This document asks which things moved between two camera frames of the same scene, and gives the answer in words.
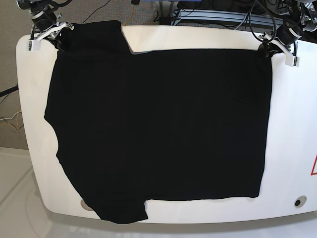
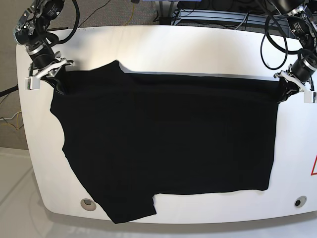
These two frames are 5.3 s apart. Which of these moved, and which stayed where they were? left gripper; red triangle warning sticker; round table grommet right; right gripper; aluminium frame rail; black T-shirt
Moved: black T-shirt; right gripper; left gripper
Stayed: aluminium frame rail; round table grommet right; red triangle warning sticker
